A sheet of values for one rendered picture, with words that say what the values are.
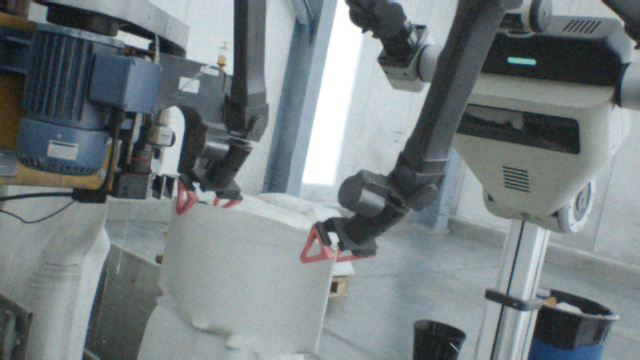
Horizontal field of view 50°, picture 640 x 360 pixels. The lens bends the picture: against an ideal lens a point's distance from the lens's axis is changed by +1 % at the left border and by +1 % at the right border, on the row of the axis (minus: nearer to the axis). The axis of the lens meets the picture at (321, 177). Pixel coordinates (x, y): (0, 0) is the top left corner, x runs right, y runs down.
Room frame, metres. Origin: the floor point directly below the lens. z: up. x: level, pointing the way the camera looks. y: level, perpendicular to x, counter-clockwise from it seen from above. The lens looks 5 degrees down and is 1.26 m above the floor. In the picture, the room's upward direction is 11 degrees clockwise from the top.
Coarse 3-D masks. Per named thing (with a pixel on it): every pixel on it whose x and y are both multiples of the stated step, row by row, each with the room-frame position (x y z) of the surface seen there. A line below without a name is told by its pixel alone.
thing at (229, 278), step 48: (192, 240) 1.34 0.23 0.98; (240, 240) 1.26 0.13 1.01; (288, 240) 1.26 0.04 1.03; (192, 288) 1.30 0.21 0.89; (240, 288) 1.26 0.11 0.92; (288, 288) 1.26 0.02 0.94; (144, 336) 1.42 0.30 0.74; (192, 336) 1.31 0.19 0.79; (240, 336) 1.26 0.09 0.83; (288, 336) 1.25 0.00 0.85
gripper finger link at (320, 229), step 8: (320, 224) 1.17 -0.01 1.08; (312, 232) 1.17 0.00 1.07; (320, 232) 1.16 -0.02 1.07; (312, 240) 1.18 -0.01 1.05; (320, 240) 1.15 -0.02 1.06; (328, 240) 1.16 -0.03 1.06; (304, 248) 1.19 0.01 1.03; (328, 248) 1.15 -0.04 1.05; (304, 256) 1.19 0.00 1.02; (312, 256) 1.18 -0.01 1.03; (320, 256) 1.15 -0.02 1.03; (328, 256) 1.14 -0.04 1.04
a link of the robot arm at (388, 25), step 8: (344, 0) 1.52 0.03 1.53; (352, 0) 1.45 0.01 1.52; (360, 0) 1.45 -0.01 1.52; (368, 0) 1.46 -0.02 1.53; (376, 0) 1.45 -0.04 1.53; (384, 0) 1.46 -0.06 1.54; (392, 0) 1.49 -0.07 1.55; (352, 8) 1.49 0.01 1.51; (360, 8) 1.46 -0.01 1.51; (368, 8) 1.46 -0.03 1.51; (376, 8) 1.45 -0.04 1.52; (384, 8) 1.47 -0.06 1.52; (392, 8) 1.48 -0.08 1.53; (400, 8) 1.50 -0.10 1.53; (352, 16) 1.53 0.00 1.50; (376, 16) 1.47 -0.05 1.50; (384, 16) 1.47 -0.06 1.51; (392, 16) 1.49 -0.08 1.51; (400, 16) 1.50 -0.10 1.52; (376, 24) 1.48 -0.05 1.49; (384, 24) 1.48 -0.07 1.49; (392, 24) 1.50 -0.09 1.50; (400, 24) 1.51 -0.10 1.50; (384, 32) 1.49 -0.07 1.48; (392, 32) 1.50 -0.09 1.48
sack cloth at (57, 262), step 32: (32, 192) 1.86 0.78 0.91; (32, 224) 1.76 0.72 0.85; (64, 224) 1.69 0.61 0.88; (96, 224) 1.67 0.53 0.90; (0, 256) 1.79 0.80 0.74; (32, 256) 1.69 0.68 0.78; (64, 256) 1.66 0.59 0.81; (96, 256) 1.72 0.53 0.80; (0, 288) 1.75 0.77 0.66; (32, 288) 1.67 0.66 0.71; (64, 288) 1.68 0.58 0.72; (96, 288) 1.76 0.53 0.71; (64, 320) 1.69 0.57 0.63; (32, 352) 1.66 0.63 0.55; (64, 352) 1.70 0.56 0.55
